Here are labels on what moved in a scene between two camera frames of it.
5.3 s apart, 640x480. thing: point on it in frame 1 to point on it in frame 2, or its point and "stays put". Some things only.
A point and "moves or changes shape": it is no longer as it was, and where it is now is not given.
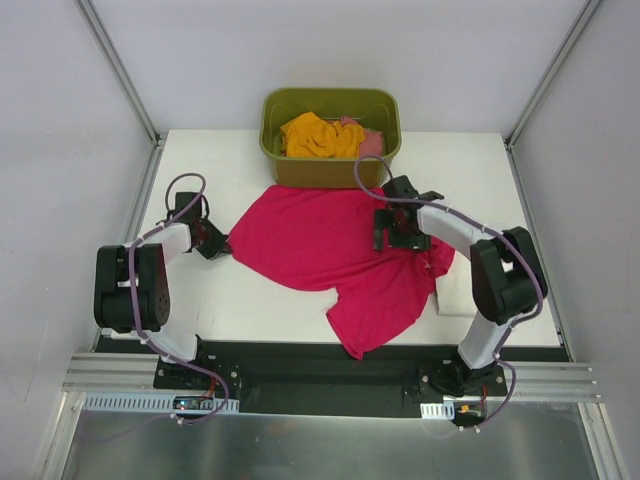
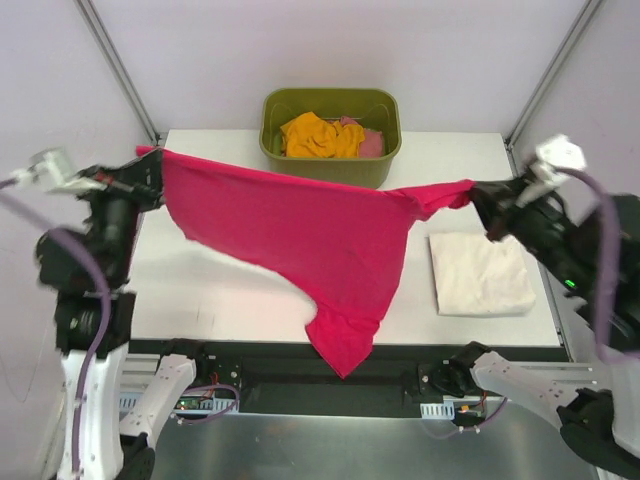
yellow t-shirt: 310,136 stays put
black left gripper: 213,242 to 129,181
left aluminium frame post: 158,138 stays put
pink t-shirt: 323,238 moves or changes shape
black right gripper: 388,230 to 511,209
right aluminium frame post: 543,83 stays put
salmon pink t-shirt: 372,144 stays put
